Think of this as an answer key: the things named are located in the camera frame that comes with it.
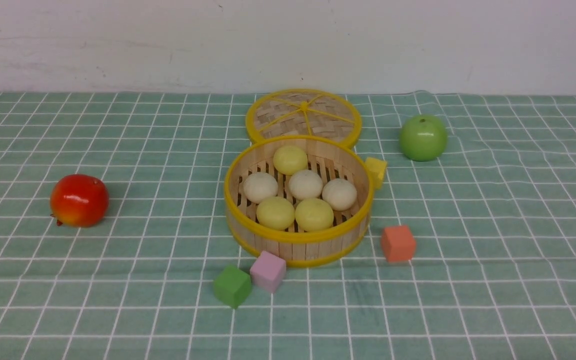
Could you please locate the green checkered tablecloth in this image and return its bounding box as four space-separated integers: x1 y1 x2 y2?
0 91 576 360

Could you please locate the bamboo steamer tray yellow rim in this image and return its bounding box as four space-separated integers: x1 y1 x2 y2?
222 136 377 268

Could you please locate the yellow bun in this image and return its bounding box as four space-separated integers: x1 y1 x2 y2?
294 198 335 232
273 145 308 176
256 196 295 231

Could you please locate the orange foam cube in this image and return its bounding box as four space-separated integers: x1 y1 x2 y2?
381 224 417 263

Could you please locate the red toy pomegranate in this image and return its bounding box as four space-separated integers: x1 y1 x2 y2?
50 173 110 228

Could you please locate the white bun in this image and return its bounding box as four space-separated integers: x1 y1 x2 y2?
321 178 358 212
243 172 279 204
288 169 323 201

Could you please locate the green toy apple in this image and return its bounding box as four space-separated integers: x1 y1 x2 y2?
398 114 448 162

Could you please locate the yellow foam block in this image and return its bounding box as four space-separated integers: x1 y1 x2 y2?
364 157 387 189

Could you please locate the pink foam cube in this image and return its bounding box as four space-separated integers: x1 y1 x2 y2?
249 250 287 294

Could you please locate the green foam cube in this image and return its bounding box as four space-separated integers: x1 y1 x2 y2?
212 265 253 309

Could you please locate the woven bamboo steamer lid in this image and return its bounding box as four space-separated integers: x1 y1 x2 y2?
245 88 362 149

